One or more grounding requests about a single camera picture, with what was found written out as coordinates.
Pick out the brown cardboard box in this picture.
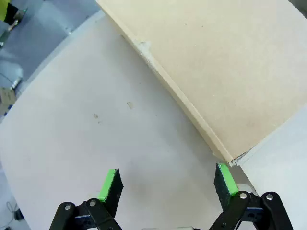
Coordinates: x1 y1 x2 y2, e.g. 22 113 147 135
95 0 307 168

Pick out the grey rounded machine base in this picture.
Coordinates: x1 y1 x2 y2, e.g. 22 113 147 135
0 59 24 90

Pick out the yellow and black garment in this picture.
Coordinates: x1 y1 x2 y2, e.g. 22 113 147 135
0 0 19 26

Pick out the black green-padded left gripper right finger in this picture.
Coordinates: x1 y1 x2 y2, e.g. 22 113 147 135
208 162 295 230

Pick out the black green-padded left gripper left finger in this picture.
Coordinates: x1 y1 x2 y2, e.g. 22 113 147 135
49 168 124 230

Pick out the small printed cardboard carton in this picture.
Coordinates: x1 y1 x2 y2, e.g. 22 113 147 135
0 87 16 115

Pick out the thin black floor cable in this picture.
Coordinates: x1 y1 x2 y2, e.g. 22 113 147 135
6 201 24 221

